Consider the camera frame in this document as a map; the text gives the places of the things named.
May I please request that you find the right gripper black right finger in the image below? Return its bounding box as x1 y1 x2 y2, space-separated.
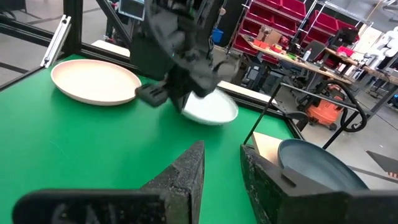
239 144 398 224

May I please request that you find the white plate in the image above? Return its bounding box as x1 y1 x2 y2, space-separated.
182 88 239 126

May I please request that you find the wooden workbench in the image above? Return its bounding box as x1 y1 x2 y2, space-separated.
241 33 354 86

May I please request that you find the wooden desk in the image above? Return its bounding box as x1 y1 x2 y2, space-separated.
325 48 398 88

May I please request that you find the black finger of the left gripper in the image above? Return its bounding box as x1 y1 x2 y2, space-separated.
134 82 170 108
169 67 194 114

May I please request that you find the framed screen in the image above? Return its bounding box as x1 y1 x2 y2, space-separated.
118 0 146 21

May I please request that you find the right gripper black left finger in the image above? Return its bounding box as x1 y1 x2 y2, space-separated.
12 139 206 224

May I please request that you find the dark blue plate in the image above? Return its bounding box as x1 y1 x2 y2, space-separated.
277 138 369 192

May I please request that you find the pale pink plate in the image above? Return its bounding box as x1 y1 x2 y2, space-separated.
50 58 142 107

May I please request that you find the blue bucket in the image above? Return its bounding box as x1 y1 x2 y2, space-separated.
211 28 224 45

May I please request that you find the silver aluminium bar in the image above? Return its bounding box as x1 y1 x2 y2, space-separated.
40 14 73 69

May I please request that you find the red storage bin rack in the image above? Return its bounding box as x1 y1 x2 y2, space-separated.
231 0 374 65

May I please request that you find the cardboard box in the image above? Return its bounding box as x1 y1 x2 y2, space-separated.
257 25 283 47

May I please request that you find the black bench monitor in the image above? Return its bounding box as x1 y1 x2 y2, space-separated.
331 27 360 48

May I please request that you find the wooden shelf black metal frame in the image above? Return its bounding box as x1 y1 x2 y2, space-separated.
243 81 369 167

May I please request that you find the green table mat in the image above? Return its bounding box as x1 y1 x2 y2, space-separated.
0 54 297 224

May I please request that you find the orange shop vacuum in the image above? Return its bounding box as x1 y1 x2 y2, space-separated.
298 79 369 134

